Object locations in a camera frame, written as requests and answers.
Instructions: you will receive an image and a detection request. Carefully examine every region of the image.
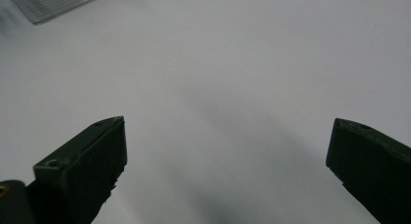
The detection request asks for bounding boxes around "clear plastic tray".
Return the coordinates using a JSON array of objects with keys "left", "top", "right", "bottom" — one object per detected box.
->
[{"left": 1, "top": 0, "right": 115, "bottom": 25}]

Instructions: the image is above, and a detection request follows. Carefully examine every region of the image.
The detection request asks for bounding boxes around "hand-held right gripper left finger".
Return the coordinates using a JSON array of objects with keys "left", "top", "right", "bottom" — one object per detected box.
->
[{"left": 26, "top": 115, "right": 128, "bottom": 224}]

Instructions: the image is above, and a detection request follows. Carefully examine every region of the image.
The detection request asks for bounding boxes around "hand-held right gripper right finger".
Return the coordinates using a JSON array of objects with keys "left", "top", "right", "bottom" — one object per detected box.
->
[{"left": 325, "top": 117, "right": 411, "bottom": 224}]

